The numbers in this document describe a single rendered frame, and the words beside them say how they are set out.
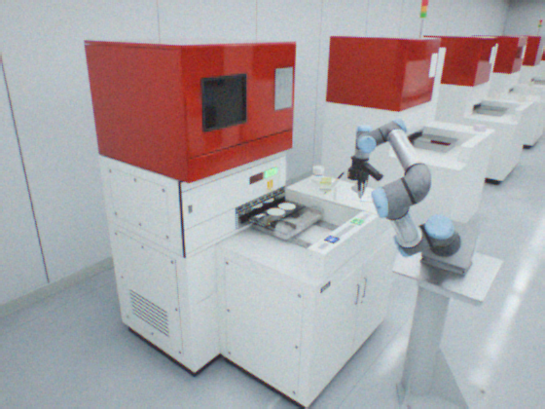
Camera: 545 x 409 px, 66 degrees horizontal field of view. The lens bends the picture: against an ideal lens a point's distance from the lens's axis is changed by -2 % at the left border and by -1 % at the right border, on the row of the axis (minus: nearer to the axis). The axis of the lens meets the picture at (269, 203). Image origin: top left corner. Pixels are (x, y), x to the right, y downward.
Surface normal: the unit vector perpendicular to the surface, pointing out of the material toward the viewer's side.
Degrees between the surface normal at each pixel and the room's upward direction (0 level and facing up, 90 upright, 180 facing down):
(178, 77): 90
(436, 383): 90
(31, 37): 90
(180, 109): 90
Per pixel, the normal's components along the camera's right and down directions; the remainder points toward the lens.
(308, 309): -0.62, 0.29
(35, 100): 0.78, 0.26
